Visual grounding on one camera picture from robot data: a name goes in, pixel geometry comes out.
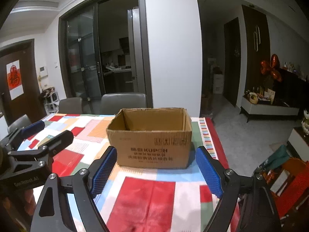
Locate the white carton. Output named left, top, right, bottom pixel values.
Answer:
left=214, top=74, right=224, bottom=94

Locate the person's left hand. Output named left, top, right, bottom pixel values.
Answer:
left=14, top=187, right=37, bottom=217

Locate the dark wardrobe with metal handles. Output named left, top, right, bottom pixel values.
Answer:
left=241, top=5, right=273, bottom=97

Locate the dark framed glass sliding door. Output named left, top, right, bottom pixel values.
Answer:
left=59, top=0, right=154, bottom=108

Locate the red plastic basket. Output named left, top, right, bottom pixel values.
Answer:
left=270, top=171, right=309, bottom=220

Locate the colourful patchwork tablecloth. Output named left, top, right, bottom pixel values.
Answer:
left=18, top=113, right=239, bottom=232

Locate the brown cardboard box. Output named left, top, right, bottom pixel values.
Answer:
left=106, top=107, right=193, bottom=170

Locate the white low cabinet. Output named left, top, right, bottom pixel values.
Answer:
left=240, top=95, right=300, bottom=122

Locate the white side table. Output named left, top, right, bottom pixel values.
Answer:
left=287, top=127, right=309, bottom=162

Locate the orange foil balloon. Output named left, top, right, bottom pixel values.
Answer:
left=260, top=54, right=283, bottom=83

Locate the green bag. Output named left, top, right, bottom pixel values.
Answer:
left=259, top=145, right=290, bottom=168

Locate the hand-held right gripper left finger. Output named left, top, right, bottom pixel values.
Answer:
left=30, top=146, right=118, bottom=232

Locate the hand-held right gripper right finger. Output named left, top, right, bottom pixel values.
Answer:
left=195, top=146, right=283, bottom=232

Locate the red and white door poster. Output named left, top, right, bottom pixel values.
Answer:
left=6, top=61, right=24, bottom=100

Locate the grey refrigerator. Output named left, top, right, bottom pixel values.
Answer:
left=127, top=8, right=146, bottom=93

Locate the brown wooden door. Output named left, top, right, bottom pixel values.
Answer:
left=0, top=39, right=46, bottom=126

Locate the dark hallway door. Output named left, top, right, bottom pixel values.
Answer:
left=223, top=17, right=242, bottom=108

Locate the white shoe rack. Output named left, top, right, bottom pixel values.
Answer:
left=40, top=86, right=59, bottom=113

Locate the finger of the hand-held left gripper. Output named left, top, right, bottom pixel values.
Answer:
left=0, top=120, right=46, bottom=148
left=7, top=130, right=74, bottom=161

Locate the wide grey dining chair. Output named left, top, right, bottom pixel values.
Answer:
left=100, top=93, right=148, bottom=115

